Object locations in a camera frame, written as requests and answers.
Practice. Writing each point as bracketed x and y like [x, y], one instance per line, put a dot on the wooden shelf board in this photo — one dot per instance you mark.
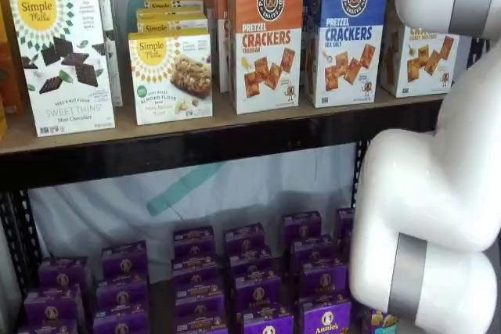
[125, 130]

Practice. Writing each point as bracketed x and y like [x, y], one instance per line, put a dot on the Simple Mills sweet thins box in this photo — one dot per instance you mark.
[115, 76]
[62, 56]

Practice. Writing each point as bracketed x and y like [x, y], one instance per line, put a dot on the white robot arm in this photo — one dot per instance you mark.
[430, 193]

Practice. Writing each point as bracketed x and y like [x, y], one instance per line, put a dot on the blue pretzel crackers box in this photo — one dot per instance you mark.
[348, 36]
[306, 17]

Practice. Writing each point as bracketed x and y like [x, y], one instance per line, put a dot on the Simple Mills almond bars box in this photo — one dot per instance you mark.
[172, 3]
[172, 76]
[172, 21]

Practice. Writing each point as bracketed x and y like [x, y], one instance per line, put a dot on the black metal shelf frame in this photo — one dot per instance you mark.
[235, 150]

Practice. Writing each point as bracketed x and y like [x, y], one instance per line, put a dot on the white backdrop with teal logo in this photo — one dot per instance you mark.
[98, 209]

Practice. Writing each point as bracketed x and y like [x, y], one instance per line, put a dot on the plain yellow snack box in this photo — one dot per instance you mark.
[3, 119]

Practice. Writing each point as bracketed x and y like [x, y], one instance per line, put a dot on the yellow honey mustard crackers box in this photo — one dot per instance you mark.
[422, 68]

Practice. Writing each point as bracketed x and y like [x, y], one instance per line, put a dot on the plain orange snack box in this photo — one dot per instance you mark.
[9, 68]

